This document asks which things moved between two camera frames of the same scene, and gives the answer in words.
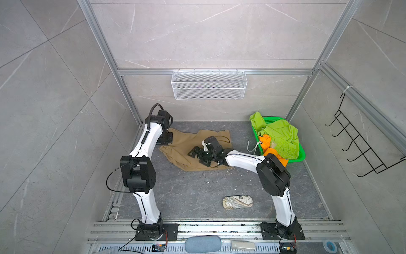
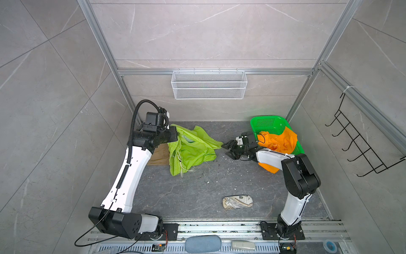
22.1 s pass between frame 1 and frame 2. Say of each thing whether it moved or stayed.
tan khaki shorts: moved
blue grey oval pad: stayed
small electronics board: stayed
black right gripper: moved
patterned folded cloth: stayed
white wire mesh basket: stayed
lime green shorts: moved
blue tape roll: stayed
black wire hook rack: stayed
